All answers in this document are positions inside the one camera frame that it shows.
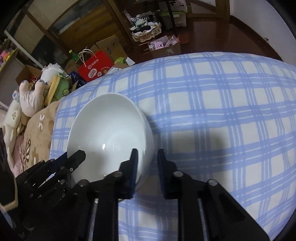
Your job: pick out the clear plastic storage box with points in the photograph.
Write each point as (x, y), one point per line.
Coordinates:
(180, 14)

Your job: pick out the blue packet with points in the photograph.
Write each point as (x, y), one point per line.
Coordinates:
(75, 78)

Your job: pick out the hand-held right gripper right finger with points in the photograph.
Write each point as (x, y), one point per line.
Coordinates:
(167, 183)

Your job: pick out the pile of socks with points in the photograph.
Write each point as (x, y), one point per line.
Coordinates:
(143, 22)

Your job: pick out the beige floral blanket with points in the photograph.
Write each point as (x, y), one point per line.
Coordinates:
(39, 134)

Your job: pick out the green and yellow toy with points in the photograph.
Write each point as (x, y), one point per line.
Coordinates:
(60, 87)

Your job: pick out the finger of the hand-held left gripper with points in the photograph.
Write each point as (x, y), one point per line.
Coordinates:
(39, 172)
(75, 160)

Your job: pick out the pink plush toy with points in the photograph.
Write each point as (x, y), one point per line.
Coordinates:
(30, 102)

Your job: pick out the cream plush toy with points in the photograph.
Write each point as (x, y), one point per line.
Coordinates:
(12, 115)

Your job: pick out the white bowl with red label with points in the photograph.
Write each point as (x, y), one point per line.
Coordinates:
(108, 125)

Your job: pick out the blue checked cloth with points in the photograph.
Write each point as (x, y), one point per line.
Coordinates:
(219, 111)

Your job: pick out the white fluffy toy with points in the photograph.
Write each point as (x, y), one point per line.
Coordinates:
(52, 69)

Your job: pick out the small green box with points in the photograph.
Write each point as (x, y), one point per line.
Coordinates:
(119, 60)

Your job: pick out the white flat box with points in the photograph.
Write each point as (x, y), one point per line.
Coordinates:
(118, 68)

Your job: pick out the wooden shelf cabinet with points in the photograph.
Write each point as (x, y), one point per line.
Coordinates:
(34, 32)

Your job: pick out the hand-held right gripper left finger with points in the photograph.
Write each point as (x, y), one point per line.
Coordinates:
(133, 178)

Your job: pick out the wicker basket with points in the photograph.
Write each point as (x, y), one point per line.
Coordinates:
(148, 34)

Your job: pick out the red paper bag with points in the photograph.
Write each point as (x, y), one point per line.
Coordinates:
(94, 67)

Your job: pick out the black stand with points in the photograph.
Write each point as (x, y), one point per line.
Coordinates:
(171, 16)

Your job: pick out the green bottle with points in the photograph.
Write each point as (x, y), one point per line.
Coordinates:
(74, 55)

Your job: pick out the cardboard box with pink packets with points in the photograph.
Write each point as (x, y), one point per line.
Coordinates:
(165, 49)

